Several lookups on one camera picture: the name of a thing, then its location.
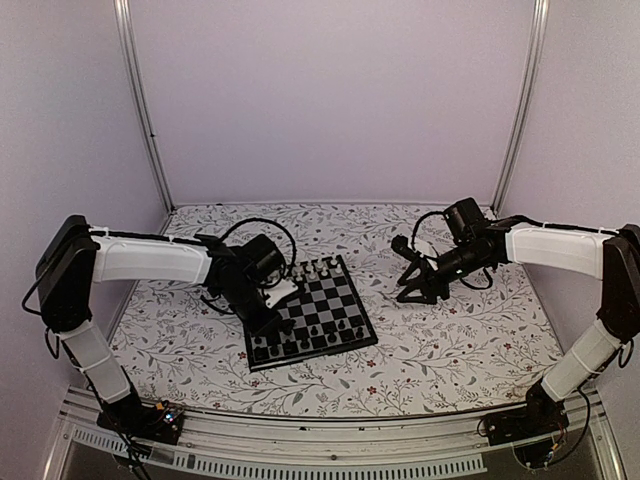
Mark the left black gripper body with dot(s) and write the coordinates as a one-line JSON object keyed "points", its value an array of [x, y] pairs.
{"points": [[242, 300]]}

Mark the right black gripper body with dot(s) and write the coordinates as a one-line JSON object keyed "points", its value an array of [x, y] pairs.
{"points": [[468, 262]]}

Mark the black chess rook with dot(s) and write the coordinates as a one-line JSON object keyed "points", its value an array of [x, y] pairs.
{"points": [[260, 353]]}

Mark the black and grey chessboard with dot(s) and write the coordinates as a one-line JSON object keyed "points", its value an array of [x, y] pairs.
{"points": [[323, 304]]}

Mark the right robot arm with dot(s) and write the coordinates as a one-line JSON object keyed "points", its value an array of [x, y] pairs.
{"points": [[590, 273]]}

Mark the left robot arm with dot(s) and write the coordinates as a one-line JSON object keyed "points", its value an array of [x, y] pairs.
{"points": [[81, 256]]}

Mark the row of white chess pieces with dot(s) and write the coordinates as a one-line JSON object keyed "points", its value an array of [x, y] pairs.
{"points": [[318, 269]]}

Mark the floral patterned table mat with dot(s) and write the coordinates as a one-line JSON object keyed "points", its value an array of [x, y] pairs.
{"points": [[484, 346]]}

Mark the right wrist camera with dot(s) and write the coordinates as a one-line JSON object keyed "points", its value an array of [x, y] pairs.
{"points": [[417, 250]]}

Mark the right aluminium frame post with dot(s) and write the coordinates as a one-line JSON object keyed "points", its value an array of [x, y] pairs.
{"points": [[532, 62]]}

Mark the aluminium frame post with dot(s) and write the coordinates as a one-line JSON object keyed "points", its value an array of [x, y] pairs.
{"points": [[532, 62], [128, 45]]}

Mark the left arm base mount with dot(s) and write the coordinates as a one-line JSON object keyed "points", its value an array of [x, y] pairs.
{"points": [[162, 422]]}

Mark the front aluminium rail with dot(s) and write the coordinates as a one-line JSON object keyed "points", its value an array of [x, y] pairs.
{"points": [[227, 445]]}

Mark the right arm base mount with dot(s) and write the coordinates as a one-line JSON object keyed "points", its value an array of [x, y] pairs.
{"points": [[536, 433]]}

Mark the left aluminium frame post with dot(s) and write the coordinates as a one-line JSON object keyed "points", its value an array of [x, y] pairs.
{"points": [[128, 45]]}

